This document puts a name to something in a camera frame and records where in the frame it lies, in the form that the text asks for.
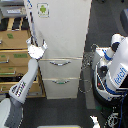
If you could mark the grey box on cabinet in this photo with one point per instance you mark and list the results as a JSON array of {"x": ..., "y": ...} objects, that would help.
[{"x": 13, "y": 11}]

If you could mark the lower fridge drawer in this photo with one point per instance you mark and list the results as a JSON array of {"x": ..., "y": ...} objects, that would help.
[{"x": 61, "y": 88}]

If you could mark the white refrigerator body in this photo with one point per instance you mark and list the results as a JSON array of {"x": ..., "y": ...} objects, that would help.
[{"x": 63, "y": 25}]

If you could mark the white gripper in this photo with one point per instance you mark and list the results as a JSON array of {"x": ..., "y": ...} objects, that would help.
[{"x": 36, "y": 52}]

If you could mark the fridge drawer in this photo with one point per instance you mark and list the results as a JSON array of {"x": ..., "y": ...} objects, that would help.
[
  {"x": 61, "y": 88},
  {"x": 69, "y": 68}
]

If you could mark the green android sticker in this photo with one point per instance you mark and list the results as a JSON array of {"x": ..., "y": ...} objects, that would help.
[{"x": 43, "y": 9}]

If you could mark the upper fridge drawer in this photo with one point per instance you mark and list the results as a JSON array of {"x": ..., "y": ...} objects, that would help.
[{"x": 69, "y": 68}]

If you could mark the white fridge door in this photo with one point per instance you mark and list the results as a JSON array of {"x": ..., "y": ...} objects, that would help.
[{"x": 64, "y": 30}]

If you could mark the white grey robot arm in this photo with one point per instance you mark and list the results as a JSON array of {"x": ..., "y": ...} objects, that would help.
[{"x": 11, "y": 109}]

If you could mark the white blue robot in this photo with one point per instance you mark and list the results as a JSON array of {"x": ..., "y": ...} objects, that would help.
[{"x": 110, "y": 71}]

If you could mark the wooden drawer cabinet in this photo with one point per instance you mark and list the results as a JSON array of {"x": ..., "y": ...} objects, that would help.
[{"x": 14, "y": 55}]

